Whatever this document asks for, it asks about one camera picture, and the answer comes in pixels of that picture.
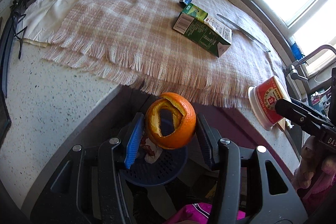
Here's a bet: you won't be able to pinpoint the black cable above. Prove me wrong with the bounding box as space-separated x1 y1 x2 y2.
10 0 113 60

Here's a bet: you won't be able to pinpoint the blue plastic waste basket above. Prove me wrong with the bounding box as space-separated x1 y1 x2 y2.
119 118 189 187

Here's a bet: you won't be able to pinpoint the green white milk carton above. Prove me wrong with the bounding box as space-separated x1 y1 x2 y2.
173 3 232 57

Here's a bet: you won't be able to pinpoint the steel faucet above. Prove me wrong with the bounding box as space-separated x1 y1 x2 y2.
283 44 336 83

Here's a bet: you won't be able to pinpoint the white plastic bag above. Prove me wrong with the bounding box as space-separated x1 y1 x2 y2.
17 0 80 47

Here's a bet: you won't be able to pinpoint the squeezed toothpaste tube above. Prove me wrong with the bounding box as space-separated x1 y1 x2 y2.
179 0 192 7

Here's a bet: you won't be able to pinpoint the hand in pink glove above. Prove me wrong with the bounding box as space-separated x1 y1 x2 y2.
292 136 335 194

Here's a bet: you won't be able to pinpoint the orange peel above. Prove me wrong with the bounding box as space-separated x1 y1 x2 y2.
145 92 197 149

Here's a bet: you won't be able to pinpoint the pink plaid cloth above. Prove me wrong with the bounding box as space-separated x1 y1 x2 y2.
44 0 285 107

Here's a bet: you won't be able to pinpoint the red white yogurt cup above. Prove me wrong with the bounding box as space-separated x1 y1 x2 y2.
248 76 290 131

